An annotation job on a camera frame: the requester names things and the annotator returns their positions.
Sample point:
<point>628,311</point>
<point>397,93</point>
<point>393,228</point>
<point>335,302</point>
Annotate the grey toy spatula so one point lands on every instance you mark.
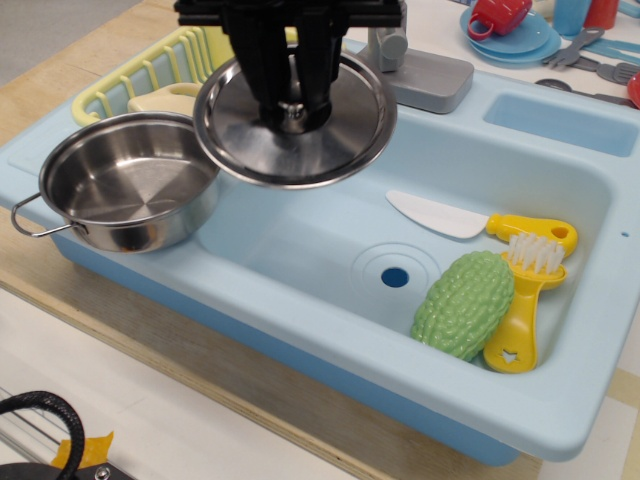
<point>619,73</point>

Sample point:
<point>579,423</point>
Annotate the stacked blue plates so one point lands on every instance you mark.
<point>531,42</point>

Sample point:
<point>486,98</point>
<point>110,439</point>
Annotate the yellow dish rack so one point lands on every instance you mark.
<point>187,55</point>

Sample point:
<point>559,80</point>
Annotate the light blue toy sink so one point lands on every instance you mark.
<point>327,280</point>

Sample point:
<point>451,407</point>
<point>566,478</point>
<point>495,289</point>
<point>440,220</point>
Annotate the blue toy cutlery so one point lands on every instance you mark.
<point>613,48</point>

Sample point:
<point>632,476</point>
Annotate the blue cup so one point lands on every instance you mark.
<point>569,16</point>

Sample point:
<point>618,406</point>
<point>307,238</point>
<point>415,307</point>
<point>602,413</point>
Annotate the red plate edge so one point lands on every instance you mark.
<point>633,89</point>

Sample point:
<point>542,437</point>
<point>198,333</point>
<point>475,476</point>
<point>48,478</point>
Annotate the green toy bitter gourd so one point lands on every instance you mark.
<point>463,308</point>

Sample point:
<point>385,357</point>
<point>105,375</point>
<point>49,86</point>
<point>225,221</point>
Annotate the cream toy bottle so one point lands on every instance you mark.
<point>176,98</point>

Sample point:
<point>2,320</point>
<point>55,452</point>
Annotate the grey toy faucet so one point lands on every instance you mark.
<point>421,80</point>

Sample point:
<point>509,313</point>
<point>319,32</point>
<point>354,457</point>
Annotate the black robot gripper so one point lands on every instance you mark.
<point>256,30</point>

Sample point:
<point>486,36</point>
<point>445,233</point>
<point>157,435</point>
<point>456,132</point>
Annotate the red mug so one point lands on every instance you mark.
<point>498,17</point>

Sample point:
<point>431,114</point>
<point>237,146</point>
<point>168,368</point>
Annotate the red cup background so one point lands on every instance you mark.
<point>602,14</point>

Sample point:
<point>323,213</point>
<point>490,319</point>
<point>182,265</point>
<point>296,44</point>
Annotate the stainless steel pot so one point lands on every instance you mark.
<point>132,183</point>

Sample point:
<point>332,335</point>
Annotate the grey toy fork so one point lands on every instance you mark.
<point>571,54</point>

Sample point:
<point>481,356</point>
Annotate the steel pot lid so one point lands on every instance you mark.
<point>288,153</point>

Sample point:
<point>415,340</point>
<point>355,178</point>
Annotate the black toy utensil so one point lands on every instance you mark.
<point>563,86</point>

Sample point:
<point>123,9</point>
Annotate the yellow handled toy knife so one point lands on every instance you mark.
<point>463,224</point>

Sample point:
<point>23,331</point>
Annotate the yellow tape piece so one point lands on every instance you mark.
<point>95,452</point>

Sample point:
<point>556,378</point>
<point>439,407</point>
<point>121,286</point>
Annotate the yellow dish brush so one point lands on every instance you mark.
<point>537,265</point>

